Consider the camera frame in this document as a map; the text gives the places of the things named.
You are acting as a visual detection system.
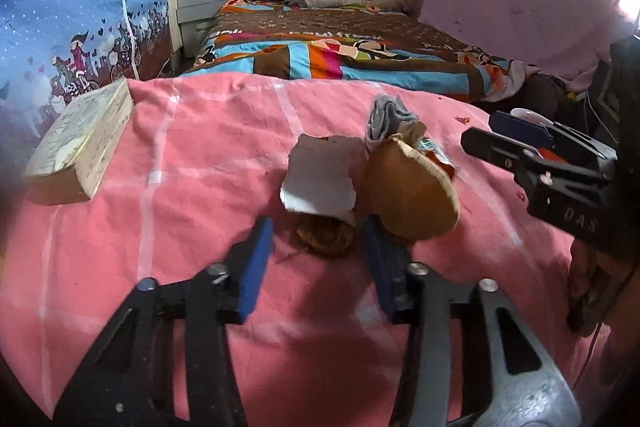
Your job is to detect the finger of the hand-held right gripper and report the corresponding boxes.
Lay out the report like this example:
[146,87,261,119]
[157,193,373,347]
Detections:
[460,126,609,188]
[488,109,617,176]

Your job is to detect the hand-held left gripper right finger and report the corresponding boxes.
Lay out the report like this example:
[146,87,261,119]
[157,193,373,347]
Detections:
[364,214,557,427]

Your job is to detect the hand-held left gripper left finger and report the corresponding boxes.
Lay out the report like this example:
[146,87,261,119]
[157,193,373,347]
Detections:
[52,216,275,427]

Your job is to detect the brown peel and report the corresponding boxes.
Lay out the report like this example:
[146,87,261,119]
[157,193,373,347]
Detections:
[296,211,357,259]

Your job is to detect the white printed wrapper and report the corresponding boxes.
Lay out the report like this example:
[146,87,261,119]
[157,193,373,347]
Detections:
[279,134,363,218]

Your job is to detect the dark mesh cloth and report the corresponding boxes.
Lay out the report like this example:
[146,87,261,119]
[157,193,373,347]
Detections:
[520,72,581,122]

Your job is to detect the small green snack packet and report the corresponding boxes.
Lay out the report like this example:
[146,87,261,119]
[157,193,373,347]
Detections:
[417,137,457,180]

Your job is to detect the pink checked blanket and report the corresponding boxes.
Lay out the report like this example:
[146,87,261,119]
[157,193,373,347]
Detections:
[0,72,616,427]

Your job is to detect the grey sock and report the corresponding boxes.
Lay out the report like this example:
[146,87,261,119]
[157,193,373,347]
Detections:
[365,95,418,152]

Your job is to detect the colourful patchwork quilt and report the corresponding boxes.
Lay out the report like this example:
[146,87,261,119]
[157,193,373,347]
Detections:
[182,0,531,102]

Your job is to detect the thick old book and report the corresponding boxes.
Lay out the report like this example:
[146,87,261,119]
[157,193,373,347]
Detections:
[22,77,136,206]

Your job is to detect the white nightstand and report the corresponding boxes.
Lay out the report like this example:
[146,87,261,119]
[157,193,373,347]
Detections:
[175,0,233,58]

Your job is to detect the blue dotted fabric wardrobe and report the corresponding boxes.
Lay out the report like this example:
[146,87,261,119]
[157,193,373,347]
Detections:
[0,0,173,148]

